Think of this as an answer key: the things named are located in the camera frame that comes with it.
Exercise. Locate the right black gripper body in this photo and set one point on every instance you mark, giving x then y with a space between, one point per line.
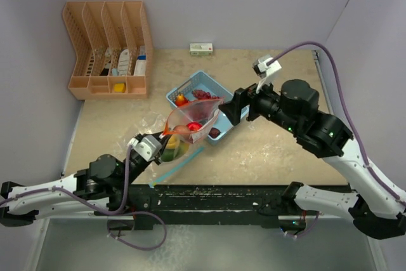
265 104

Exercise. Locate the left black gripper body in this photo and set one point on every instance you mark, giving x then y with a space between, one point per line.
136 168

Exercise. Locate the mango toy fruit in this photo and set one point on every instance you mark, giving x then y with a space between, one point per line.
169 155

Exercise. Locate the clear zip top bag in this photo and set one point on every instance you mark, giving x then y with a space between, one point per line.
205 112

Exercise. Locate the red apple toy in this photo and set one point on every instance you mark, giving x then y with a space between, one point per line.
194 126

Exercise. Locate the yellow lemon toy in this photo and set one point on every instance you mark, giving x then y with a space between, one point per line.
173 142

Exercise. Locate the brown onion toy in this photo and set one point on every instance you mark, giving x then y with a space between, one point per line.
181 129

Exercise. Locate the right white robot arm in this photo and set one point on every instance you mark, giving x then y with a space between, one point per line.
375 205

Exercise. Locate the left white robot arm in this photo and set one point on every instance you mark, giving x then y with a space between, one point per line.
103 186

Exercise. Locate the red grapes toy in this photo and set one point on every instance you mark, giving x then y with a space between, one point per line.
203 95

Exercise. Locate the blue plastic basket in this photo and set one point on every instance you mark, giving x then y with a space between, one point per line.
201 80

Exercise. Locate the small green white box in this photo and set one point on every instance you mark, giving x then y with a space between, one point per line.
201 49

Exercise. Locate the yellow sponge block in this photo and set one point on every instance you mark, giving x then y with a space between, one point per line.
119 88

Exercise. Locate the white blue tube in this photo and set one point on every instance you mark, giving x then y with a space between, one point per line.
141 63

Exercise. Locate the black white card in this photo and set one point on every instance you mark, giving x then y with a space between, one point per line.
106 62

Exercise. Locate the white patterned pouch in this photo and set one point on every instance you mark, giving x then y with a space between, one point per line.
123 64

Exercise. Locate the orange desk organizer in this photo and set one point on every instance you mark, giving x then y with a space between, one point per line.
113 47

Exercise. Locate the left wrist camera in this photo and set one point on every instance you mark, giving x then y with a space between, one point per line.
146 145

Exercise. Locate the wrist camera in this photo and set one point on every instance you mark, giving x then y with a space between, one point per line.
146 145
266 70

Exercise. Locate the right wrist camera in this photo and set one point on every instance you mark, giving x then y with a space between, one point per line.
266 70

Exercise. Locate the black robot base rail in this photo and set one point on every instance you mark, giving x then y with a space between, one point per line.
259 205

